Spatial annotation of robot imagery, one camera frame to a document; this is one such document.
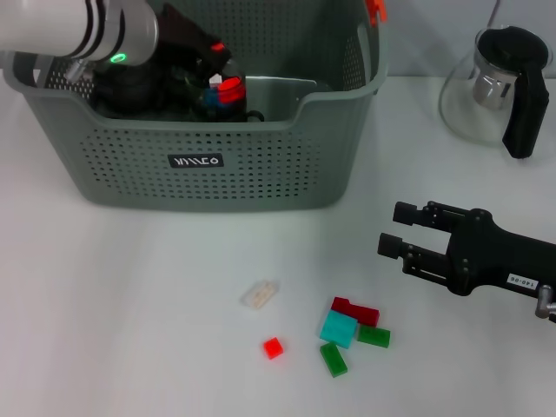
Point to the dark red toy brick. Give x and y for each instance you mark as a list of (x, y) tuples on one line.
[(360, 313)]

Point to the white pink toy brick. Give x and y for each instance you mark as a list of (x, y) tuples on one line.
[(215, 80)]

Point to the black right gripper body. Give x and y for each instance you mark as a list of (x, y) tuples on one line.
[(491, 256)]

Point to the teal toy brick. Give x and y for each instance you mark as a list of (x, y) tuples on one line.
[(339, 330)]

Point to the beige translucent toy brick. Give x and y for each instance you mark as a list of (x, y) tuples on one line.
[(260, 294)]

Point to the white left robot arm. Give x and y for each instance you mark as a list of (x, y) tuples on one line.
[(65, 26)]

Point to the blue toy brick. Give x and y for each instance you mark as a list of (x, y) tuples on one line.
[(212, 97)]

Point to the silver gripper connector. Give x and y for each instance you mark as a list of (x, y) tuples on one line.
[(77, 69), (543, 304)]

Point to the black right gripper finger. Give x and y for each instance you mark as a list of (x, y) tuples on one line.
[(434, 215), (423, 262)]

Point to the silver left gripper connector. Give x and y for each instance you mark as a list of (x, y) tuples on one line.
[(77, 69)]

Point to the grey perforated storage bin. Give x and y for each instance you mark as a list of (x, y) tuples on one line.
[(217, 182)]

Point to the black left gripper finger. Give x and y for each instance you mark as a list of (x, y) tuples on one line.
[(202, 69), (223, 58)]

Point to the large orange-red toy brick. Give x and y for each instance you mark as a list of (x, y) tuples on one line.
[(230, 84)]

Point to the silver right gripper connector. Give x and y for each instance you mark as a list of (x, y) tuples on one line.
[(543, 304)]

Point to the black clay teapot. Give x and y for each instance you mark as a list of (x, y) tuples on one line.
[(130, 95)]

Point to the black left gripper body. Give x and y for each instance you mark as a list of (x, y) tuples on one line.
[(182, 30)]

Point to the green toy brick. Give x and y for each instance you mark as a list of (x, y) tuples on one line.
[(373, 336), (334, 360)]

